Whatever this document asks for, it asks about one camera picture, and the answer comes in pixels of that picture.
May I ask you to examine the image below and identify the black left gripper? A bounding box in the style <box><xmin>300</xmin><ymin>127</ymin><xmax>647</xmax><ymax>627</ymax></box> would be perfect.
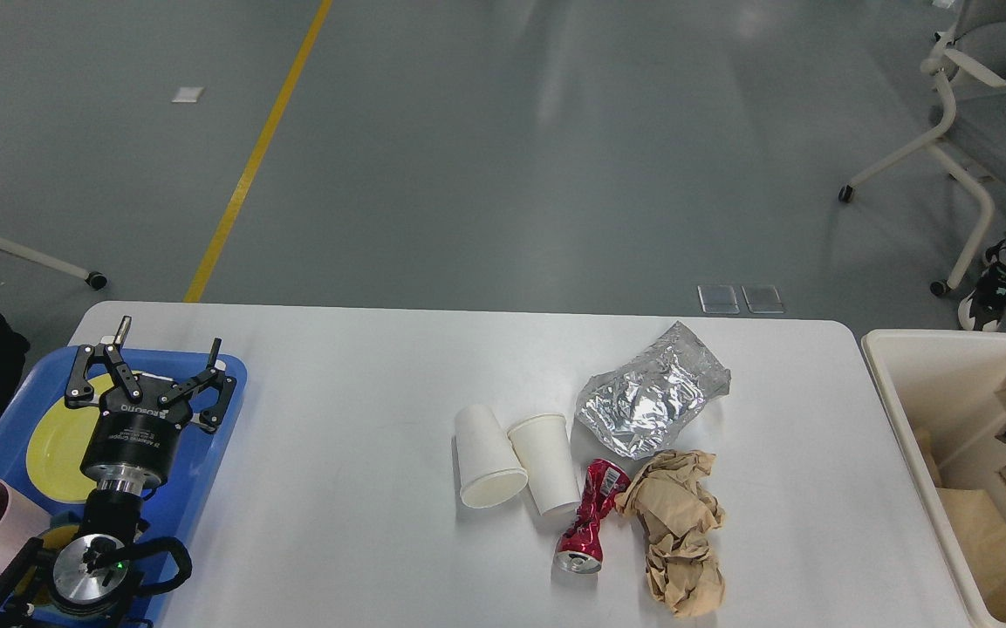
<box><xmin>65</xmin><ymin>317</ymin><xmax>238</xmax><ymax>489</ymax></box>

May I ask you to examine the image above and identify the yellow plastic plate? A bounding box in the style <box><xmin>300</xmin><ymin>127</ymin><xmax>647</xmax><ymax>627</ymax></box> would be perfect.
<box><xmin>25</xmin><ymin>399</ymin><xmax>100</xmax><ymax>505</ymax></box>

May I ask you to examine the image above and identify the brown paper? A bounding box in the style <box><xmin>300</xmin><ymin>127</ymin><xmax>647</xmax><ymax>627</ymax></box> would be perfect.
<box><xmin>615</xmin><ymin>450</ymin><xmax>726</xmax><ymax>618</ymax></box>

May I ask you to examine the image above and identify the dark teal mug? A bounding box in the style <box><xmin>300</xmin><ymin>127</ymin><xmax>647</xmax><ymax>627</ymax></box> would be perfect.
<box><xmin>31</xmin><ymin>510</ymin><xmax>81</xmax><ymax>607</ymax></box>

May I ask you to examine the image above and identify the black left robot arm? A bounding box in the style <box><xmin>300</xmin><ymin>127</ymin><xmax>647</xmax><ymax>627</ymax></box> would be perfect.
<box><xmin>0</xmin><ymin>317</ymin><xmax>247</xmax><ymax>627</ymax></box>

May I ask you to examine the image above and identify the beige plastic bin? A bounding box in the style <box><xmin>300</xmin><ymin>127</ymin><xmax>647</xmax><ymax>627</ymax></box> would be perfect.
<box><xmin>862</xmin><ymin>330</ymin><xmax>1006</xmax><ymax>627</ymax></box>

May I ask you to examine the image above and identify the blue plastic tray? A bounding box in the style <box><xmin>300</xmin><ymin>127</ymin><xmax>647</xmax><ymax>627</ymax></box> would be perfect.
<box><xmin>0</xmin><ymin>347</ymin><xmax>247</xmax><ymax>627</ymax></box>

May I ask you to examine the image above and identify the white paper cup left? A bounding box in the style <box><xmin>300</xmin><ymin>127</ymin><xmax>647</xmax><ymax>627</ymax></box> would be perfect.
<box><xmin>455</xmin><ymin>403</ymin><xmax>528</xmax><ymax>509</ymax></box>

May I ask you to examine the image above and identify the white paper cup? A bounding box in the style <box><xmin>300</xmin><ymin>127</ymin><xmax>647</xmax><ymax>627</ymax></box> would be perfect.
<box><xmin>506</xmin><ymin>413</ymin><xmax>581</xmax><ymax>516</ymax></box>
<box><xmin>455</xmin><ymin>403</ymin><xmax>528</xmax><ymax>509</ymax></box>

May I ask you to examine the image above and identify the white office chair right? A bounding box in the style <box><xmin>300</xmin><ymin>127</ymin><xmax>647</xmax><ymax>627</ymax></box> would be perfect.
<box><xmin>838</xmin><ymin>1</ymin><xmax>1006</xmax><ymax>297</ymax></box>

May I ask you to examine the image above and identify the crumpled silver foil bag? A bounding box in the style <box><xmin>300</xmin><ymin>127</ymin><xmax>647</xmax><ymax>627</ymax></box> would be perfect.
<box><xmin>573</xmin><ymin>322</ymin><xmax>731</xmax><ymax>461</ymax></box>

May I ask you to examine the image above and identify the white paper cup right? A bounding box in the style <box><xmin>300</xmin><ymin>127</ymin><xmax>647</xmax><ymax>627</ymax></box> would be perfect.
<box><xmin>506</xmin><ymin>413</ymin><xmax>581</xmax><ymax>516</ymax></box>

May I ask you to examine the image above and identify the crushed red soda can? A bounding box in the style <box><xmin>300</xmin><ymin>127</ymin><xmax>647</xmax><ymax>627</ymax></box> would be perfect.
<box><xmin>554</xmin><ymin>458</ymin><xmax>631</xmax><ymax>575</ymax></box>

